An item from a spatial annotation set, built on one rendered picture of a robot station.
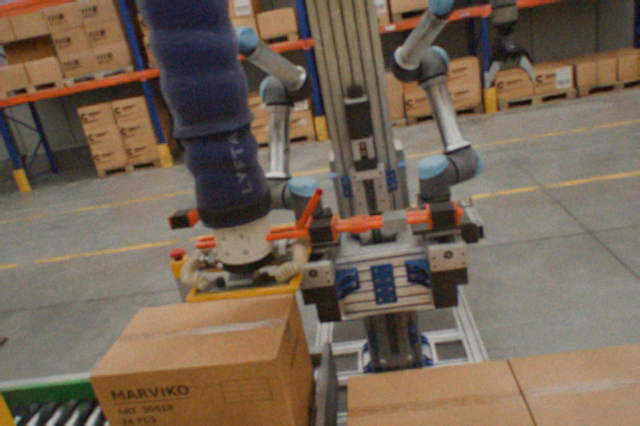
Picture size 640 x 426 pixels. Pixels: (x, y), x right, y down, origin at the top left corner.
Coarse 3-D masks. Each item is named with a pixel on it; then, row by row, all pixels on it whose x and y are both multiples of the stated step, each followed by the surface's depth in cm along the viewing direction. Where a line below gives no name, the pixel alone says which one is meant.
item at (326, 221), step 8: (320, 216) 160; (328, 216) 159; (336, 216) 158; (312, 224) 156; (320, 224) 155; (328, 224) 154; (336, 224) 156; (312, 232) 152; (320, 232) 152; (328, 232) 152; (312, 240) 153; (320, 240) 153; (328, 240) 152; (336, 240) 153
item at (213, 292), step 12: (264, 276) 152; (300, 276) 155; (216, 288) 156; (228, 288) 154; (240, 288) 153; (252, 288) 152; (264, 288) 151; (276, 288) 150; (288, 288) 149; (192, 300) 154; (204, 300) 154; (216, 300) 153
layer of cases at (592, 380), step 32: (576, 352) 189; (608, 352) 186; (352, 384) 196; (384, 384) 192; (416, 384) 189; (448, 384) 186; (480, 384) 183; (512, 384) 180; (544, 384) 177; (576, 384) 174; (608, 384) 172; (352, 416) 180; (384, 416) 177; (416, 416) 174; (448, 416) 172; (480, 416) 169; (512, 416) 167; (544, 416) 164; (576, 416) 162; (608, 416) 160
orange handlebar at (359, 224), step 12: (360, 216) 156; (408, 216) 152; (420, 216) 149; (276, 228) 160; (288, 228) 159; (336, 228) 153; (348, 228) 152; (360, 228) 152; (372, 228) 152; (204, 240) 164
